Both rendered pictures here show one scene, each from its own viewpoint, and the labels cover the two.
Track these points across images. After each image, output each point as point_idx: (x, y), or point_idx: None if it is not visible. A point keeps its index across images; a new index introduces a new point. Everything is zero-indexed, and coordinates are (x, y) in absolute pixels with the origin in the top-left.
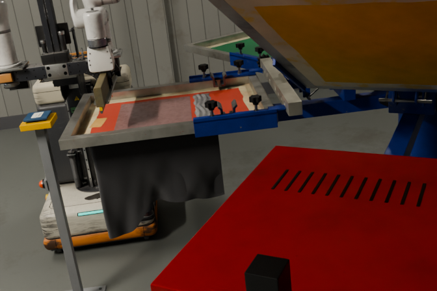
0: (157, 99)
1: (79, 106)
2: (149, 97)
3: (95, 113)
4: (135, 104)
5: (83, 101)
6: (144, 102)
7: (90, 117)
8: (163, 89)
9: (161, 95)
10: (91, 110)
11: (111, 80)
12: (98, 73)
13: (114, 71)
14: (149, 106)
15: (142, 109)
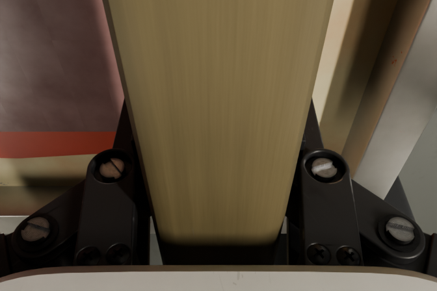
0: (10, 135)
1: (423, 106)
2: (68, 166)
3: (322, 54)
4: (108, 105)
5: (382, 160)
6: (68, 116)
7: None
8: (6, 203)
9: (18, 176)
10: (342, 108)
11: (119, 136)
12: (299, 256)
13: (21, 245)
14: (8, 53)
15: (32, 23)
